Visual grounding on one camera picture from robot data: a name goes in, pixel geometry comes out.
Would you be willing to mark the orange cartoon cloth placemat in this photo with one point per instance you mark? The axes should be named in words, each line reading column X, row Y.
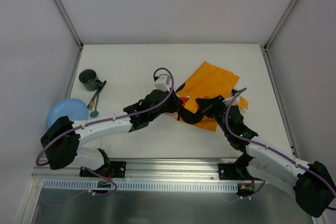
column 207, row 82

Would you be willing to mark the right aluminium frame post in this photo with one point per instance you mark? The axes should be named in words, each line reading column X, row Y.
column 281, row 22

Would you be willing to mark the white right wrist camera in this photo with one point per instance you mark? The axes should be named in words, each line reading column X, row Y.
column 234, row 98

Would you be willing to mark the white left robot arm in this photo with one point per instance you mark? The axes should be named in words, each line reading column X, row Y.
column 63, row 143

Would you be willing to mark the aluminium front rail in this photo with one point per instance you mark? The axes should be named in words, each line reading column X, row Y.
column 176, row 170

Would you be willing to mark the light blue plate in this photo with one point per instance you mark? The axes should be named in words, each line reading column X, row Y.
column 73, row 108

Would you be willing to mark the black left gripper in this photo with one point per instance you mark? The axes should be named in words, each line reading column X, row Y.
column 176, row 102

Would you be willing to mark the gold fork green handle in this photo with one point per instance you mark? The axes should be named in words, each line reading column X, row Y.
column 92, row 101

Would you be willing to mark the aluminium frame post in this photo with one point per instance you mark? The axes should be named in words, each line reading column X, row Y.
column 281, row 22
column 68, row 23

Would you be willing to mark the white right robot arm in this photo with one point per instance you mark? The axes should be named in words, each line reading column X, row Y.
column 309, row 183

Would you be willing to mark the white slotted cable duct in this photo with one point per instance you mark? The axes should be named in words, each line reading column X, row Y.
column 141, row 186

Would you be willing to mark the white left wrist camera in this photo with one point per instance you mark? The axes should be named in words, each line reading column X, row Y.
column 162, row 82

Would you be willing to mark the dark green mug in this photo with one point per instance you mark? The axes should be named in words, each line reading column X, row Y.
column 89, row 79

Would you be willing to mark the teal plastic spoon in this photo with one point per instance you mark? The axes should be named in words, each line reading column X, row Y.
column 94, row 112

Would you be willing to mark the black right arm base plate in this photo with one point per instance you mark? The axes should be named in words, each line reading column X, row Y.
column 234, row 171

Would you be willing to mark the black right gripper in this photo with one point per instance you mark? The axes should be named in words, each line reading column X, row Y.
column 211, row 104

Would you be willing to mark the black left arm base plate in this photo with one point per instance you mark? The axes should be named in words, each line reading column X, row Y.
column 112, row 169

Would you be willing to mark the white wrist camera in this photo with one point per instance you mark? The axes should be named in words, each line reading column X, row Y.
column 162, row 82
column 234, row 98

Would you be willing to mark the left aluminium frame post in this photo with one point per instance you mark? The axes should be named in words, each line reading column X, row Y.
column 68, row 23

